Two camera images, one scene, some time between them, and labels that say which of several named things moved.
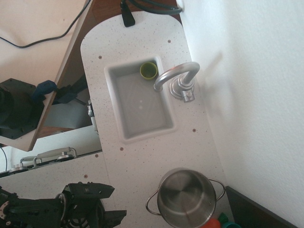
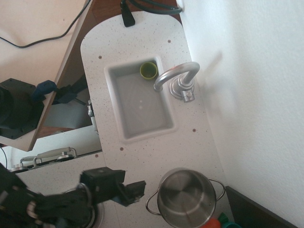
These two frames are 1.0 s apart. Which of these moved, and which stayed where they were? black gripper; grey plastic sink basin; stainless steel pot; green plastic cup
Moved: black gripper
Stayed: green plastic cup; grey plastic sink basin; stainless steel pot
